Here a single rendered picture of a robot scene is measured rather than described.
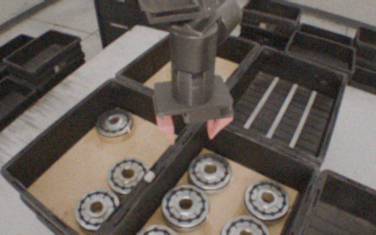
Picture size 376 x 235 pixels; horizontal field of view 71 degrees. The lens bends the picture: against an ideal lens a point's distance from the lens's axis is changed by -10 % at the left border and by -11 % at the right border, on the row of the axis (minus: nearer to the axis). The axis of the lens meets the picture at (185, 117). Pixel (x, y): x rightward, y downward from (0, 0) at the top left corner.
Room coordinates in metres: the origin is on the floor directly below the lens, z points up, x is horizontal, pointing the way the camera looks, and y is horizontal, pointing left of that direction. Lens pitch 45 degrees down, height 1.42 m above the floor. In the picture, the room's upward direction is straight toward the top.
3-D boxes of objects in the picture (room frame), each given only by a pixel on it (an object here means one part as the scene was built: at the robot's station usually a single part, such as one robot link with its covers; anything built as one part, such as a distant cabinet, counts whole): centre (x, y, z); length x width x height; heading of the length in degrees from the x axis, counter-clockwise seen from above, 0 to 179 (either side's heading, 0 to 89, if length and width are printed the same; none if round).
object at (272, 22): (1.94, -0.63, 0.37); 0.40 x 0.30 x 0.45; 62
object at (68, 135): (0.42, 0.19, 0.87); 0.40 x 0.30 x 0.11; 148
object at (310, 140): (0.60, -0.28, 0.87); 0.40 x 0.30 x 0.11; 148
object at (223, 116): (0.32, -0.03, 1.11); 0.07 x 0.07 x 0.09; 11
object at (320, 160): (0.60, -0.28, 0.92); 0.40 x 0.30 x 0.02; 148
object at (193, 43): (0.32, -0.01, 1.24); 0.07 x 0.06 x 0.07; 152
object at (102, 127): (0.55, 0.19, 0.86); 0.10 x 0.10 x 0.01
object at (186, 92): (0.31, -0.01, 1.18); 0.10 x 0.07 x 0.07; 101
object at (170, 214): (0.30, 0.00, 0.86); 0.10 x 0.10 x 0.01
